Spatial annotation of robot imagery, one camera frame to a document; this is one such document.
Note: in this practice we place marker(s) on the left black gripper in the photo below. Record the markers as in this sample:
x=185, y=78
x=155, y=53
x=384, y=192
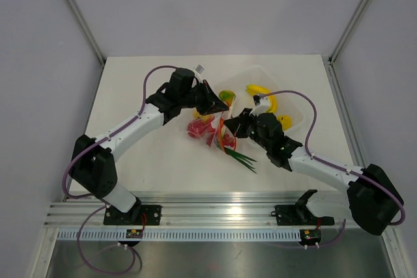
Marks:
x=212, y=103

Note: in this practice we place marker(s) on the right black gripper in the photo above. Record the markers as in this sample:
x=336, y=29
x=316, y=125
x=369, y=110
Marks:
x=237, y=125

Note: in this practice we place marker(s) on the purple grape bunch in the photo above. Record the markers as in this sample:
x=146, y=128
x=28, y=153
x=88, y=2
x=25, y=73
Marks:
x=228, y=140

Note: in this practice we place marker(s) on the clear orange-zip bag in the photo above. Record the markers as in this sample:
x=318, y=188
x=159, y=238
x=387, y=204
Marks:
x=216, y=124

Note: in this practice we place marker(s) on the red pomegranate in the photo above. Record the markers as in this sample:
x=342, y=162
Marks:
x=196, y=129

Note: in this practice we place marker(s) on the green spring onion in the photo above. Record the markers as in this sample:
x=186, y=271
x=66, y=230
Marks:
x=237, y=156

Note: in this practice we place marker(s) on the yellow bell pepper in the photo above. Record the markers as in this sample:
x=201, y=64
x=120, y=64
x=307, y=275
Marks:
x=197, y=115

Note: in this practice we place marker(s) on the red apple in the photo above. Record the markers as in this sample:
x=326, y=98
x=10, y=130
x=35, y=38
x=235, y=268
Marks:
x=207, y=123

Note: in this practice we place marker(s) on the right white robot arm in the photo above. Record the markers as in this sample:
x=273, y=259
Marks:
x=371, y=199

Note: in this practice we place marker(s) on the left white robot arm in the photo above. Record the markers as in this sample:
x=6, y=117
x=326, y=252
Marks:
x=94, y=158

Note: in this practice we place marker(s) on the green orange mango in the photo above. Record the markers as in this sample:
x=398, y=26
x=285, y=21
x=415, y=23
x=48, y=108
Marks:
x=227, y=96

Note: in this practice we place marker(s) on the yellow lemon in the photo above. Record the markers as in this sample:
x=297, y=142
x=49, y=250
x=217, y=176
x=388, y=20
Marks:
x=285, y=121

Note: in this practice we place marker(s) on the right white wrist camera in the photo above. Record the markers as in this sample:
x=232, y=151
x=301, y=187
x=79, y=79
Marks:
x=262, y=105

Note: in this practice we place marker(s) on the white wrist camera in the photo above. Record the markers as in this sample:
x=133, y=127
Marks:
x=198, y=70
x=262, y=105

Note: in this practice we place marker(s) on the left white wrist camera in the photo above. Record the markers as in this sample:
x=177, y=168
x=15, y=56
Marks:
x=198, y=70

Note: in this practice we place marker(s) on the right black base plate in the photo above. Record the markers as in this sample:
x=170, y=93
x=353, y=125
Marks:
x=293, y=215

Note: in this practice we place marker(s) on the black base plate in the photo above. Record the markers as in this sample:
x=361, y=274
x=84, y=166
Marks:
x=147, y=214
x=293, y=215

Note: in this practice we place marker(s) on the aluminium mounting rail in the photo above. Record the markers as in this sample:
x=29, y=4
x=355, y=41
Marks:
x=191, y=210

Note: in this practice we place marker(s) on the white slotted cable duct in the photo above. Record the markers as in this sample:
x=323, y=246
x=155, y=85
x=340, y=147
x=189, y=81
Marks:
x=182, y=235

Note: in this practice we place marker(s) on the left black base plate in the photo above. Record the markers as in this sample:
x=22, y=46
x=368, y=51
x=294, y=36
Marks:
x=147, y=214

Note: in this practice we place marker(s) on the right aluminium frame post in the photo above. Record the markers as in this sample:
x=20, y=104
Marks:
x=348, y=30

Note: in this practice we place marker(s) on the aluminium frame post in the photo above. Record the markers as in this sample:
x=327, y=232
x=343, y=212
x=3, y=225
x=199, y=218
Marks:
x=85, y=30
x=348, y=30

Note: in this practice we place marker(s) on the left aluminium frame post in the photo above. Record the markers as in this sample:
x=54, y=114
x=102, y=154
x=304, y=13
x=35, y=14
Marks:
x=85, y=30

